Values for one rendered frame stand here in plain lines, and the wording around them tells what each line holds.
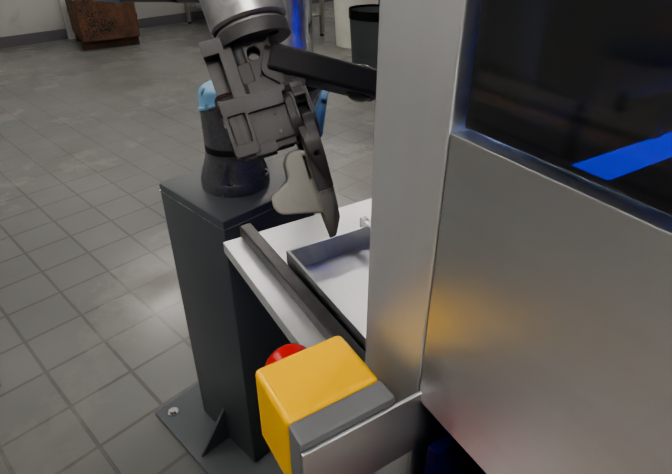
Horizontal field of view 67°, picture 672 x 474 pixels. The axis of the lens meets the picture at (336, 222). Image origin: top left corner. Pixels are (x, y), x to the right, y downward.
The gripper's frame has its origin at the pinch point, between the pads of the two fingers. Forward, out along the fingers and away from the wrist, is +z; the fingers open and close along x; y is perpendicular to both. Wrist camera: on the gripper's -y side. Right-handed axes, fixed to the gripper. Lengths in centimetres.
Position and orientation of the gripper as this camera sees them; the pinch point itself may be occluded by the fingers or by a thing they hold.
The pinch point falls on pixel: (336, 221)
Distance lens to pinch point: 50.8
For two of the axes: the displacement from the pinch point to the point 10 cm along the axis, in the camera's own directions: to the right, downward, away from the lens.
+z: 3.1, 9.5, 1.1
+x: 1.4, 0.7, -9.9
